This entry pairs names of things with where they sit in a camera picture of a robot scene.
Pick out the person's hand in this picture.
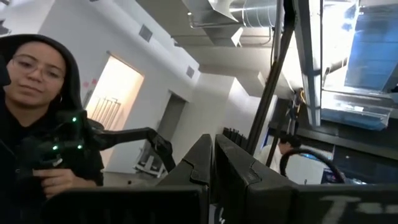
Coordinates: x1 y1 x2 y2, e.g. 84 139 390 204
32 167 98 200

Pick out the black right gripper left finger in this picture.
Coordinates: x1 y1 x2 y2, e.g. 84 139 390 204
43 133 214 224

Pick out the silver ventilation duct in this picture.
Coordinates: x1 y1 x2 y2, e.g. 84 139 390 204
183 0 282 47

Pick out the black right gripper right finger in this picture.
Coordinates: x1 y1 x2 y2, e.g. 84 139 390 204
214 133 398 224

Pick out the person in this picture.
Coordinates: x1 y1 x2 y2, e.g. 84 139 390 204
0 33 105 224
257 132 303 174

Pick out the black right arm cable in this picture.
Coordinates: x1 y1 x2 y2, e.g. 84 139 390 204
279 148 346 185

